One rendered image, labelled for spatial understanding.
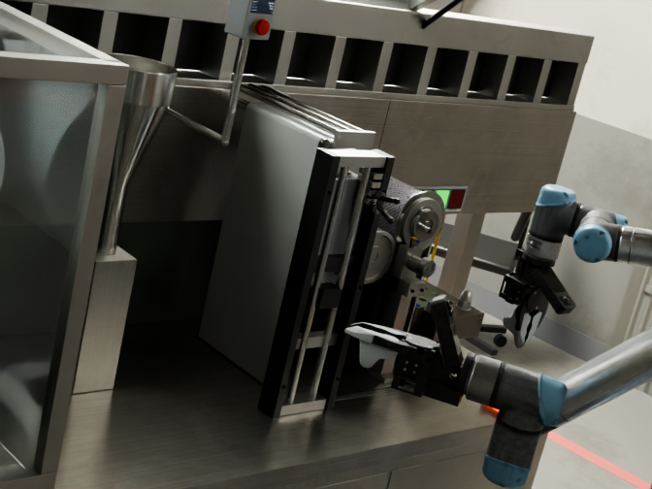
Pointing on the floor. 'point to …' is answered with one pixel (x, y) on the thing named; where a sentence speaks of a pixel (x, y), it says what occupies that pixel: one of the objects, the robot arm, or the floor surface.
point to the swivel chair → (486, 255)
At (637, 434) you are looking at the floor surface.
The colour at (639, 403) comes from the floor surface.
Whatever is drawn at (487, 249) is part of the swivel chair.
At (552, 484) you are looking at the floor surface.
